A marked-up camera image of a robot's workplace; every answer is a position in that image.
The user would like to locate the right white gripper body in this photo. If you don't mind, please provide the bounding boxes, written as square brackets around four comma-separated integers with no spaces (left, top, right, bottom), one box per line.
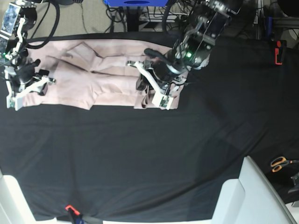
[4,59,56,111]

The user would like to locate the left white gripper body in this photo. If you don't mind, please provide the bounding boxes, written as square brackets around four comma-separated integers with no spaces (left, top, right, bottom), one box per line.
[127,48,187,110]

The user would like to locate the pink T-shirt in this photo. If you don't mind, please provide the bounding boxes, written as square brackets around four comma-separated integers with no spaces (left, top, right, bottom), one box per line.
[22,38,187,110]

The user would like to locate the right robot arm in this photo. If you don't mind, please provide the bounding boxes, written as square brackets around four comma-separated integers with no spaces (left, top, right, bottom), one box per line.
[0,0,60,111]

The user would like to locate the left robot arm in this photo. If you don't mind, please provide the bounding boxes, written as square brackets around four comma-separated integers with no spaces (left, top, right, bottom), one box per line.
[127,0,243,110]

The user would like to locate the black stand pole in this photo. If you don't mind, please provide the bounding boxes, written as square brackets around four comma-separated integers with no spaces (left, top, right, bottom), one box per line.
[126,7,141,32]

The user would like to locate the blue box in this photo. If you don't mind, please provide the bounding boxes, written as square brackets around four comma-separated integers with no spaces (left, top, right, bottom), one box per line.
[103,0,168,7]

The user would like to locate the white chair left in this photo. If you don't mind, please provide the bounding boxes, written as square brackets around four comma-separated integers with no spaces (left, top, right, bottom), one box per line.
[0,172,36,224]

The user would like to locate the white chair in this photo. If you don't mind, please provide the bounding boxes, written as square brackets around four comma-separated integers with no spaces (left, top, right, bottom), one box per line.
[0,172,36,224]
[211,156,296,224]

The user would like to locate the red black clamp bottom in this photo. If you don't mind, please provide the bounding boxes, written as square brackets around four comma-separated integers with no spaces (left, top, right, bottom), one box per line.
[65,204,85,224]

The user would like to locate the red black clamp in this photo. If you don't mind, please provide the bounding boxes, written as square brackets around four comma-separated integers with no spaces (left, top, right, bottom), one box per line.
[65,204,85,224]
[274,40,287,65]

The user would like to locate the red black clamp right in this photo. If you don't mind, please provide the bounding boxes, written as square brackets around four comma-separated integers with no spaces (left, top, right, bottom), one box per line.
[274,40,287,65]

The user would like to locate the white chair right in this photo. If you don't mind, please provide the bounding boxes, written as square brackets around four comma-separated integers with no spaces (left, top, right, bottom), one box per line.
[211,156,296,224]

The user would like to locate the orange handled scissors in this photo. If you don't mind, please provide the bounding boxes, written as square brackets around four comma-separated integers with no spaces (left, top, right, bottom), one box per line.
[270,156,299,173]

